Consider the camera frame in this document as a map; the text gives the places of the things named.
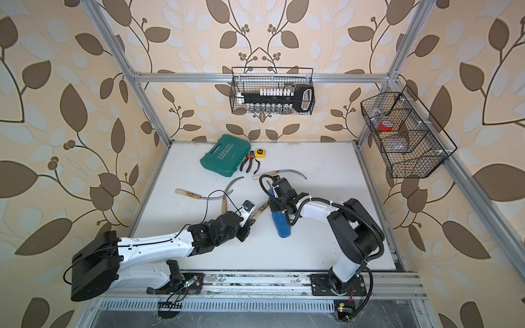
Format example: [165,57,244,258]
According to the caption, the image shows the blue microfiber rag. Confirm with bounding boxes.
[269,187,291,238]

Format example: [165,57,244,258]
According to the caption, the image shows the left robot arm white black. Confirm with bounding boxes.
[71,211,255,302]

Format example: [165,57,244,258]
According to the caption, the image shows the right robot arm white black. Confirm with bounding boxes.
[258,174,385,294]

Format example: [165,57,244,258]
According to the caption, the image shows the yellow black tape measure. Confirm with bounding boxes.
[255,148,266,159]

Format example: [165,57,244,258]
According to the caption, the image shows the green plastic tool case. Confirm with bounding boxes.
[200,135,251,177]

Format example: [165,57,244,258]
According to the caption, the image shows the black socket bit holder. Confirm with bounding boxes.
[230,84,315,115]

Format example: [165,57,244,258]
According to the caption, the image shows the red item in basket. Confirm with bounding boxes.
[380,120,395,132]

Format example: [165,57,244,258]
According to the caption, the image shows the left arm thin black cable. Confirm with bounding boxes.
[174,189,243,241]

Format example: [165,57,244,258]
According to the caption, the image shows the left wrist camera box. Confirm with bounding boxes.
[238,200,256,227]

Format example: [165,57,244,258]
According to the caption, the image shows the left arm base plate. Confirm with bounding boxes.
[146,273,205,295]

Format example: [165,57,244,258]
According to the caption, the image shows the aluminium front rail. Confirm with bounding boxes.
[98,271,428,301]

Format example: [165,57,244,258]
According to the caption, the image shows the black red handled pliers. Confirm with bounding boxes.
[239,150,261,174]

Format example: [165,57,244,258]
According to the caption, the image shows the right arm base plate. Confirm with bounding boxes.
[309,273,367,297]

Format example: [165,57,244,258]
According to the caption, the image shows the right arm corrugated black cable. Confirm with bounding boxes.
[259,174,386,321]

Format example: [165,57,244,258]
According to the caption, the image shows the back wall wire basket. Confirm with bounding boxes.
[229,66,315,116]

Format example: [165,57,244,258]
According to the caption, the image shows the wall wire basket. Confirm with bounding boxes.
[360,86,457,178]
[229,66,315,116]

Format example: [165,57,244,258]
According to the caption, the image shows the right wall wire basket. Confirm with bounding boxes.
[360,86,457,178]

